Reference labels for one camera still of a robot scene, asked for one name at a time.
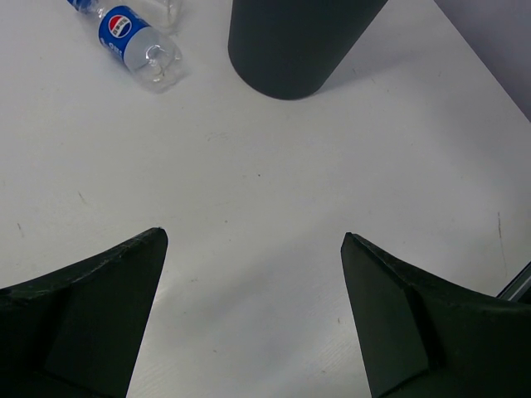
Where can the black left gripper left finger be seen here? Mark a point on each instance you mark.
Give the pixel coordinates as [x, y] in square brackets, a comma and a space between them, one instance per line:
[77, 331]

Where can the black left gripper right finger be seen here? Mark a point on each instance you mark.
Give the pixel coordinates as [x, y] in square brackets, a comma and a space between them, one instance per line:
[423, 336]

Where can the Pepsi label clear bottle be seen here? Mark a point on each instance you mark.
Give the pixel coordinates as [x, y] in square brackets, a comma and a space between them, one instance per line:
[149, 55]

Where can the dark grey plastic bin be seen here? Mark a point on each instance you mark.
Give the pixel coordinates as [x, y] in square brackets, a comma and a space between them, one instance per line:
[287, 49]

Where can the clear empty plastic bottle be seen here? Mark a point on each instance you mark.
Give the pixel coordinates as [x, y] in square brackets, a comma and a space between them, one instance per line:
[167, 14]

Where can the metal base rail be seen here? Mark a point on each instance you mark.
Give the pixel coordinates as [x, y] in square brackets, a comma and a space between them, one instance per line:
[519, 289]

